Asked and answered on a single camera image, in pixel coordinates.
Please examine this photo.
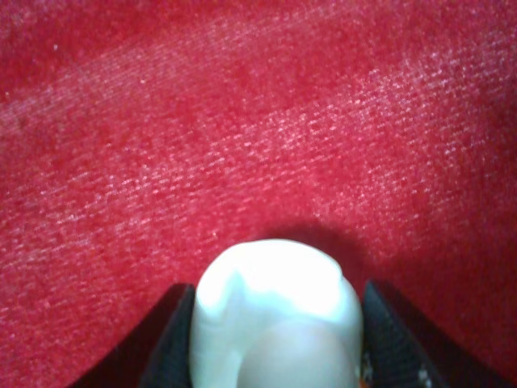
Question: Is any white rubber duck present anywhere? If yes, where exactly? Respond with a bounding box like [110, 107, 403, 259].
[189, 239, 364, 387]

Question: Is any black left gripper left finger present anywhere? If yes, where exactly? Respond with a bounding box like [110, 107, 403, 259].
[139, 285, 195, 388]

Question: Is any red velvet tablecloth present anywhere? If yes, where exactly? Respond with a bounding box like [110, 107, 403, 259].
[1, 1, 516, 387]

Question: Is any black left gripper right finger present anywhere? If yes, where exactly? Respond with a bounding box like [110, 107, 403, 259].
[362, 281, 447, 388]

